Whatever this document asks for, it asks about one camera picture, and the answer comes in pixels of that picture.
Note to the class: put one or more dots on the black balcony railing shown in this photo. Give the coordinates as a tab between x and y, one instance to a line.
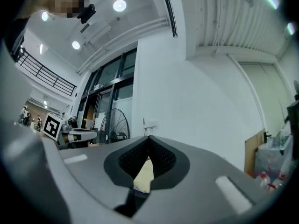
46	74

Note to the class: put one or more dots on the wooden board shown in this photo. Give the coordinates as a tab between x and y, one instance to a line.
252	153

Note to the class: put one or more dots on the white wall box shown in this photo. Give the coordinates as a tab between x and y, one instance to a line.
150	123

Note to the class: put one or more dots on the person's dark torso clothing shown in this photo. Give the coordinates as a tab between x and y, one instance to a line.
16	36

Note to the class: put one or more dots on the white door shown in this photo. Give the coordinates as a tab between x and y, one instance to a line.
266	94

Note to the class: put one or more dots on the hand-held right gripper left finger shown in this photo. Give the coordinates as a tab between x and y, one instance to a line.
88	185

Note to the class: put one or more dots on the black framed glass doors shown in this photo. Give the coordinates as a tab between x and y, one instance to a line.
109	87

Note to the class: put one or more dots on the clear bag of bottles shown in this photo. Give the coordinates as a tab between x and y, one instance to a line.
273	164

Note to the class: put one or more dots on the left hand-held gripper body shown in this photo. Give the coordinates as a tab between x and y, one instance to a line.
52	127

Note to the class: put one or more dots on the ceiling air vent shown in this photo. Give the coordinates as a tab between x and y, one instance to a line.
97	31

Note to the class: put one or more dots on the round ceiling light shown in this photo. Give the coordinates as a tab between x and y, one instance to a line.
44	16
76	45
119	5

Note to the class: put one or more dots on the black floor fan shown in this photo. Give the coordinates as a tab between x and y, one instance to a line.
114	127

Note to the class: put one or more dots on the black head-worn camera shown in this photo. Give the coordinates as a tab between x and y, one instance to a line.
87	13

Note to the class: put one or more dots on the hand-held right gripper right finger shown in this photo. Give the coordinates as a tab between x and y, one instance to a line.
198	185

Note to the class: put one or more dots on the white ceiling pipes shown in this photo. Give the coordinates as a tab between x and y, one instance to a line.
126	37

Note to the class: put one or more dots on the black ceiling track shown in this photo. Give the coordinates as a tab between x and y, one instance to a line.
170	10

